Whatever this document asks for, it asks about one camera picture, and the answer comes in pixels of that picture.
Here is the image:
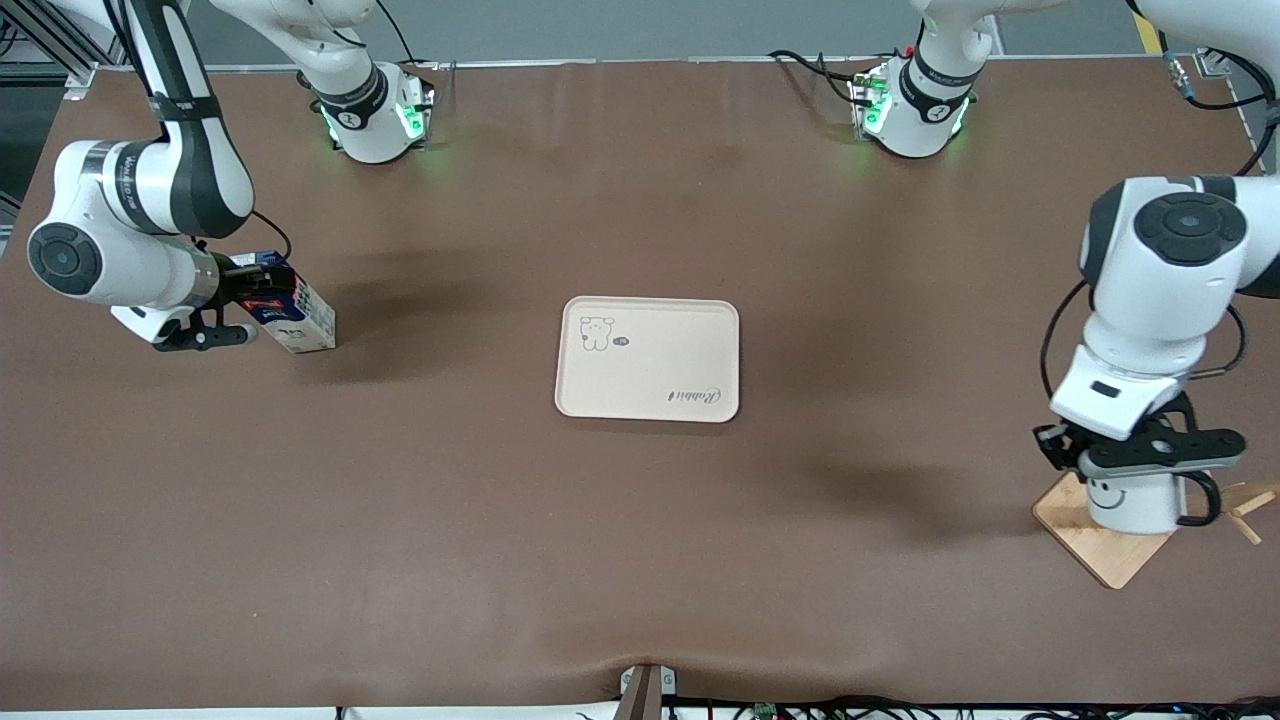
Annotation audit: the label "cream rectangular plastic tray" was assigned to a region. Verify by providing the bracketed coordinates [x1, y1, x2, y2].
[555, 296, 741, 424]

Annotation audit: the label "blue milk carton green cap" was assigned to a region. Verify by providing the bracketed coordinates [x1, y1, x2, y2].
[232, 250, 338, 355]

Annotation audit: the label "wooden cup stand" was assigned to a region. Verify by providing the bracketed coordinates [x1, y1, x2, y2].
[1032, 470, 1280, 591]

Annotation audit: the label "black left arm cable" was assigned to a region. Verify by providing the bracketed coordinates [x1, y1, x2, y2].
[1038, 50, 1280, 401]

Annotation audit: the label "black left arm base cables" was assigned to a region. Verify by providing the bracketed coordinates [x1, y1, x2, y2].
[768, 48, 871, 106]

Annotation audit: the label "black right arm base cable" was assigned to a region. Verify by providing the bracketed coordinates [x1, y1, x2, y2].
[375, 0, 441, 71]

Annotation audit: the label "white smiley cup black handle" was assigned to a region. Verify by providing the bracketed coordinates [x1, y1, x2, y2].
[1085, 468, 1223, 537]

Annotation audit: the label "brown table cover mat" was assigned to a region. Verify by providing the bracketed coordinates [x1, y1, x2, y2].
[0, 58, 1280, 713]

